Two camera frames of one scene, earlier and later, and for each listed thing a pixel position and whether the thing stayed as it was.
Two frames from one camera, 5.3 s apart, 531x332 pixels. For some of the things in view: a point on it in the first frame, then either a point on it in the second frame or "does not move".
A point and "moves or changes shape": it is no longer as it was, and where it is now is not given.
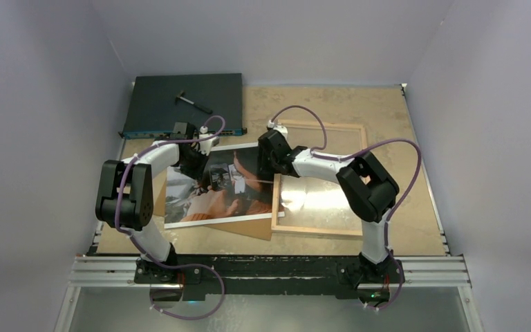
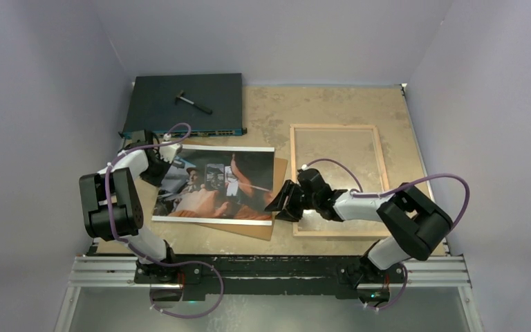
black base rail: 272,278 does not move
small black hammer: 180,97 does not move
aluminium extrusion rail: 434,272 does not move
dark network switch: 156,102 does not move
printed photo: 231,187 does not move
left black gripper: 196,173 -> 157,181
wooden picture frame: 314,205 moves or changes shape
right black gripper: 263,164 -> 290,212
